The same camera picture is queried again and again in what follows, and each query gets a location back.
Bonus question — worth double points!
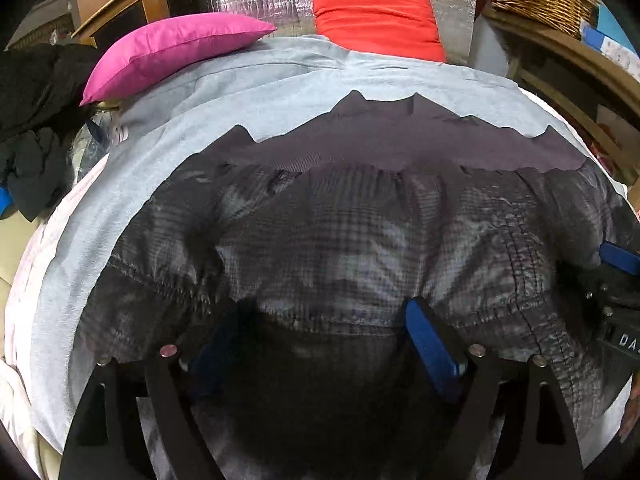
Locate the person right hand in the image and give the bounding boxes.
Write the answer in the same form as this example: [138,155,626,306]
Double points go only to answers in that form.
[618,373,640,442]

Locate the red cushion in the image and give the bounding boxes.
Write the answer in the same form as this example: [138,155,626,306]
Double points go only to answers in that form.
[311,0,447,63]

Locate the white bed sheet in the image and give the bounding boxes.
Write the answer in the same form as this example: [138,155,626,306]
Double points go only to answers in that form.
[0,209,66,480]

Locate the pink pillow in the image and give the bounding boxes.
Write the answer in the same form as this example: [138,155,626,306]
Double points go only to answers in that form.
[81,12,277,105]

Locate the light blue bed blanket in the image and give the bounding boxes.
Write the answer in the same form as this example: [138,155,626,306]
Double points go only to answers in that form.
[24,37,630,450]

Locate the black clothes pile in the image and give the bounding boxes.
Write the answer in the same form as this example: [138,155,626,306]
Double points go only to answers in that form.
[1,44,100,221]

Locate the wooden shelf unit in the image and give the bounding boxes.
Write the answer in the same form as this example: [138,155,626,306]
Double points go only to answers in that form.
[482,6,639,185]

